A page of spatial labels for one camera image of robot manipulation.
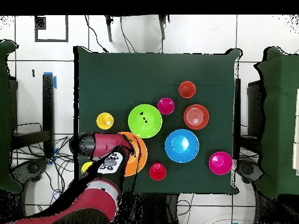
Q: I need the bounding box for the large yellow-orange bowl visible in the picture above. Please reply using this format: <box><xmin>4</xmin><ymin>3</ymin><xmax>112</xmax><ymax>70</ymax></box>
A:
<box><xmin>116</xmin><ymin>131</ymin><xmax>148</xmax><ymax>177</ymax></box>

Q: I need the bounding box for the green bowl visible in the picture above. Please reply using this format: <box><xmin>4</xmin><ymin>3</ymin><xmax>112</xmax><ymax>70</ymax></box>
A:
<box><xmin>127</xmin><ymin>104</ymin><xmax>163</xmax><ymax>139</ymax></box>

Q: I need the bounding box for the pink cup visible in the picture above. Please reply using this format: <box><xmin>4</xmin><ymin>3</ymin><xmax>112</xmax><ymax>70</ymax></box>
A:
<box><xmin>157</xmin><ymin>97</ymin><xmax>175</xmax><ymax>116</ymax></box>

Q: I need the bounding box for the blue bowl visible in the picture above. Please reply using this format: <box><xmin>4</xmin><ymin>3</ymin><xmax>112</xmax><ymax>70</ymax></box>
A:
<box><xmin>164</xmin><ymin>128</ymin><xmax>200</xmax><ymax>163</ymax></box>

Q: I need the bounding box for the amber yellow cup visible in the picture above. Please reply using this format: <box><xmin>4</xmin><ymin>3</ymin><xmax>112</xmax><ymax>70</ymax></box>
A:
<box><xmin>96</xmin><ymin>112</ymin><xmax>115</xmax><ymax>131</ymax></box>

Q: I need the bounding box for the small orange bowl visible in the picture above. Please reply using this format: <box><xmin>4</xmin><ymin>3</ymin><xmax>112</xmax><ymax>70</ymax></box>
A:
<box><xmin>183</xmin><ymin>104</ymin><xmax>210</xmax><ymax>131</ymax></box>

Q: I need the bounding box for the dark green table cloth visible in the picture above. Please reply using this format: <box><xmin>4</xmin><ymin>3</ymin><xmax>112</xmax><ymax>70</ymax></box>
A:
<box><xmin>73</xmin><ymin>45</ymin><xmax>242</xmax><ymax>195</ymax></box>

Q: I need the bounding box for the orange cup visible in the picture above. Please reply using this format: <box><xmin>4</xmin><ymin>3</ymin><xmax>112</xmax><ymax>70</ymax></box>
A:
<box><xmin>178</xmin><ymin>80</ymin><xmax>197</xmax><ymax>99</ymax></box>

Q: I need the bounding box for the red cup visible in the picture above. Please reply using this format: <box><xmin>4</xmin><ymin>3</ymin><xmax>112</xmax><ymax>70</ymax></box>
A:
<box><xmin>148</xmin><ymin>162</ymin><xmax>167</xmax><ymax>181</ymax></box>

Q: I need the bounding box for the bright yellow cup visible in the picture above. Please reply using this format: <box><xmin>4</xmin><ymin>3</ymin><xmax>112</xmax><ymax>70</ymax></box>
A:
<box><xmin>81</xmin><ymin>161</ymin><xmax>95</xmax><ymax>175</ymax></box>

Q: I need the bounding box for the pink bowl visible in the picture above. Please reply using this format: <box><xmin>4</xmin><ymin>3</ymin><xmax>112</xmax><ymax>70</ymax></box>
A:
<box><xmin>208</xmin><ymin>151</ymin><xmax>234</xmax><ymax>176</ymax></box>

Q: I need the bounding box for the grey metal leg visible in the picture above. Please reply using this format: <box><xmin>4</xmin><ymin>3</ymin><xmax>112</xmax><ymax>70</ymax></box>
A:
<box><xmin>104</xmin><ymin>15</ymin><xmax>114</xmax><ymax>43</ymax></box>
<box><xmin>158</xmin><ymin>15</ymin><xmax>168</xmax><ymax>41</ymax></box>

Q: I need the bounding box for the blue tape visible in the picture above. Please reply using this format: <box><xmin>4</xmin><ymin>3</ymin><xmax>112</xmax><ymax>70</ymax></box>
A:
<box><xmin>43</xmin><ymin>72</ymin><xmax>58</xmax><ymax>90</ymax></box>

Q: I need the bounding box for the black metal stand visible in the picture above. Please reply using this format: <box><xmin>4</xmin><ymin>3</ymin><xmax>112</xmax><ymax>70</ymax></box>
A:
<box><xmin>10</xmin><ymin>73</ymin><xmax>55</xmax><ymax>159</ymax></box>

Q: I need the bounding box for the black cabinet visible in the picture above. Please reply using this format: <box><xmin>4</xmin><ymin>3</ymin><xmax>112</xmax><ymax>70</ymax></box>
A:
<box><xmin>246</xmin><ymin>79</ymin><xmax>266</xmax><ymax>138</ymax></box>
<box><xmin>8</xmin><ymin>78</ymin><xmax>19</xmax><ymax>131</ymax></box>

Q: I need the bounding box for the grey office chair base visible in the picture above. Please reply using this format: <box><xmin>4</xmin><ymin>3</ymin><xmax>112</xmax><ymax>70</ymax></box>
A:
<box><xmin>235</xmin><ymin>159</ymin><xmax>265</xmax><ymax>184</ymax></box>
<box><xmin>10</xmin><ymin>158</ymin><xmax>49</xmax><ymax>183</ymax></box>

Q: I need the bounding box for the green cloth side table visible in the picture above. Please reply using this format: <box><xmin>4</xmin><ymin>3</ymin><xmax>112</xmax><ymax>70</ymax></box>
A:
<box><xmin>253</xmin><ymin>46</ymin><xmax>299</xmax><ymax>199</ymax></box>
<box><xmin>0</xmin><ymin>39</ymin><xmax>22</xmax><ymax>194</ymax></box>

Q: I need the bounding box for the black cable with plug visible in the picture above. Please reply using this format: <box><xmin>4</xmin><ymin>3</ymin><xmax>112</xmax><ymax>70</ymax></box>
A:
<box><xmin>84</xmin><ymin>15</ymin><xmax>109</xmax><ymax>54</ymax></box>

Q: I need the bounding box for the black metal post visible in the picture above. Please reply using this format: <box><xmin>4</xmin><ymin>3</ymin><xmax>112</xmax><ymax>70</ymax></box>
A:
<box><xmin>234</xmin><ymin>78</ymin><xmax>242</xmax><ymax>162</ymax></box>

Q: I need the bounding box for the tangle of cables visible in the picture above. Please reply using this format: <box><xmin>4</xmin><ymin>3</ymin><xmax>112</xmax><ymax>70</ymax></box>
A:
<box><xmin>13</xmin><ymin>136</ymin><xmax>78</xmax><ymax>218</ymax></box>

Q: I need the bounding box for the thin black cable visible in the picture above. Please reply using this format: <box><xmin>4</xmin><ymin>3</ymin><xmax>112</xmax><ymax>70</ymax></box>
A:
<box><xmin>119</xmin><ymin>15</ymin><xmax>137</xmax><ymax>54</ymax></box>

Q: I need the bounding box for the blue cable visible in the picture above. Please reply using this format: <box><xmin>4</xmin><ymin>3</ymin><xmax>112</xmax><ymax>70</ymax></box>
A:
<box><xmin>49</xmin><ymin>188</ymin><xmax>64</xmax><ymax>204</ymax></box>

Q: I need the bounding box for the grey square floor frame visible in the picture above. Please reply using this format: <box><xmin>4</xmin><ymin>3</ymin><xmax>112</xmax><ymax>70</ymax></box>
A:
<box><xmin>34</xmin><ymin>15</ymin><xmax>69</xmax><ymax>43</ymax></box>

